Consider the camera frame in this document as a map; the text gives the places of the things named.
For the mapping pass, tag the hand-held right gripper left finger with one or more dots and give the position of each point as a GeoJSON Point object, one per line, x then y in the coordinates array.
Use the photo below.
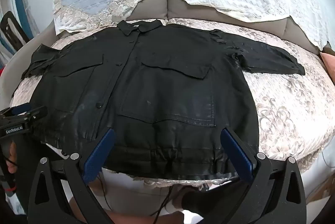
{"type": "Point", "coordinates": [100, 153]}

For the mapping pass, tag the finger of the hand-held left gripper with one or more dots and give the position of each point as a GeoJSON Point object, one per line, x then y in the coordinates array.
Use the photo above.
{"type": "Point", "coordinates": [26, 114]}

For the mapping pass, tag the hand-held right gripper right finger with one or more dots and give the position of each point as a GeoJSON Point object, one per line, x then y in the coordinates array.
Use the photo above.
{"type": "Point", "coordinates": [236, 156]}

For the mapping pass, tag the black jacket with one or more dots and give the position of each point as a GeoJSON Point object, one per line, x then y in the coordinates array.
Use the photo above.
{"type": "Point", "coordinates": [157, 95]}

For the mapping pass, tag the person's left hand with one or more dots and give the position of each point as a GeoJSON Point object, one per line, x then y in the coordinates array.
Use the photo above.
{"type": "Point", "coordinates": [11, 158]}

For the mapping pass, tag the person's white pants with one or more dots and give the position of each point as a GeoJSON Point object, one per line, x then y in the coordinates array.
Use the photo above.
{"type": "Point", "coordinates": [130, 187]}

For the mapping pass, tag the black metal stand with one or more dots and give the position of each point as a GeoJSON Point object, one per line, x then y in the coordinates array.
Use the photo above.
{"type": "Point", "coordinates": [9, 27]}

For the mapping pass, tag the pink cushion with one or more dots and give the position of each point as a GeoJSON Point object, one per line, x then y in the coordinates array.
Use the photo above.
{"type": "Point", "coordinates": [329, 61]}

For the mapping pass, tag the grey sofa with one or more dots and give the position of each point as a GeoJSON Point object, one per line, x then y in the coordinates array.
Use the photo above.
{"type": "Point", "coordinates": [172, 8]}

